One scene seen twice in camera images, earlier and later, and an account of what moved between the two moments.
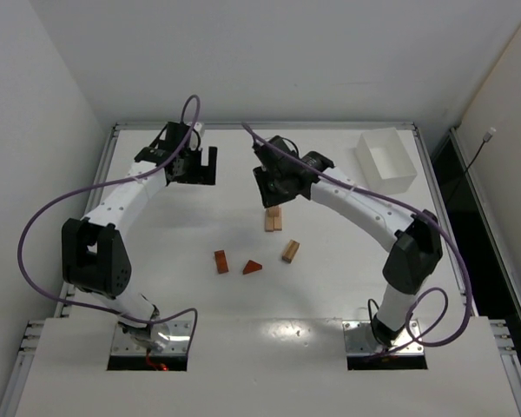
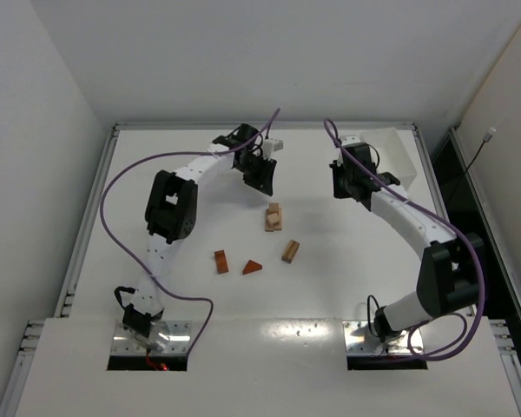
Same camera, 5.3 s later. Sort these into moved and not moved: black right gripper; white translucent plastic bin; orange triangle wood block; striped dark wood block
Moved: black right gripper
Not moved: orange triangle wood block; white translucent plastic bin; striped dark wood block
